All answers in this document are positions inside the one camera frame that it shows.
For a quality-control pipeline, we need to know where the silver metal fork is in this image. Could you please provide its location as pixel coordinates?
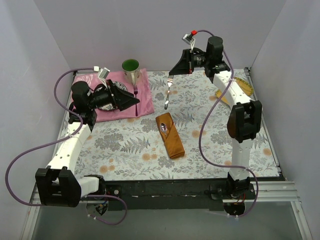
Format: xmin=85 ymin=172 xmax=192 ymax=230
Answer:
xmin=164 ymin=75 xmax=174 ymax=110

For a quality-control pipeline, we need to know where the silver metal spoon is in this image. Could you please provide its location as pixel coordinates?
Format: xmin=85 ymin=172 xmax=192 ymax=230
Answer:
xmin=160 ymin=122 xmax=169 ymax=138

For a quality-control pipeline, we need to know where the orange cloth napkin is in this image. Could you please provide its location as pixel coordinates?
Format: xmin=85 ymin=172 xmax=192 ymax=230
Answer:
xmin=155 ymin=112 xmax=185 ymax=159

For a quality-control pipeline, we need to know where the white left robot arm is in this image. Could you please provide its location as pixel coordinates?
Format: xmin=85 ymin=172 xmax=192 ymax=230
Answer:
xmin=35 ymin=79 xmax=140 ymax=207

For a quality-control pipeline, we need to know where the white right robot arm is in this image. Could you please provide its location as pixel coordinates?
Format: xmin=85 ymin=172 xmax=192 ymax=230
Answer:
xmin=167 ymin=33 xmax=263 ymax=199

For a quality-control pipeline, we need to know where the green inside floral mug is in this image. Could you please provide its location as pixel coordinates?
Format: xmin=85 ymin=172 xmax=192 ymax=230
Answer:
xmin=121 ymin=59 xmax=141 ymax=85

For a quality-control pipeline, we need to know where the blue floral ceramic plate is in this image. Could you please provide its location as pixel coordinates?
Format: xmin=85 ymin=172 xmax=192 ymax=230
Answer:
xmin=94 ymin=81 xmax=128 ymax=112

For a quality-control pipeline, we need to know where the purple plastic fork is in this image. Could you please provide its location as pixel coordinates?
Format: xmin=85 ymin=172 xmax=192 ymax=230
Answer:
xmin=133 ymin=84 xmax=139 ymax=117

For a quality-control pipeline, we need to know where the pink cloth placemat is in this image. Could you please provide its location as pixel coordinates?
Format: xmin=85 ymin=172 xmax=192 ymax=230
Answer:
xmin=72 ymin=68 xmax=155 ymax=122

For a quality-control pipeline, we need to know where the floral patterned table mat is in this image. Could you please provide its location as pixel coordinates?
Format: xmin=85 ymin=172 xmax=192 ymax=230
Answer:
xmin=49 ymin=68 xmax=282 ymax=181

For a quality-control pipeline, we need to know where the woven bamboo basket tray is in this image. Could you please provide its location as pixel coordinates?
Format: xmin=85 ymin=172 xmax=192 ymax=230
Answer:
xmin=215 ymin=76 xmax=254 ymax=105

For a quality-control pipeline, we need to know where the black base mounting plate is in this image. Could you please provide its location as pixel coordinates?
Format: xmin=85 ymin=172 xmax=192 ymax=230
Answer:
xmin=77 ymin=177 xmax=258 ymax=211

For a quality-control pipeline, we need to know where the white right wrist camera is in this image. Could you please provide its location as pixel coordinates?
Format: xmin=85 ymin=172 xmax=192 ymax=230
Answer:
xmin=182 ymin=32 xmax=197 ymax=50

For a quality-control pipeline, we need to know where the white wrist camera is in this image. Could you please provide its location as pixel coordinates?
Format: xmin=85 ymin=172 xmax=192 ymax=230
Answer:
xmin=97 ymin=67 xmax=110 ymax=86
xmin=182 ymin=32 xmax=197 ymax=50

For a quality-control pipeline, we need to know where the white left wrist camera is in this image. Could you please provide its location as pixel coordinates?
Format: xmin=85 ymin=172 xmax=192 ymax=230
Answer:
xmin=97 ymin=67 xmax=110 ymax=86

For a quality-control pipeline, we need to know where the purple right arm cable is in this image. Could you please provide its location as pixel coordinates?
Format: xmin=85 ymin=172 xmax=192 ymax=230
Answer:
xmin=191 ymin=29 xmax=260 ymax=218

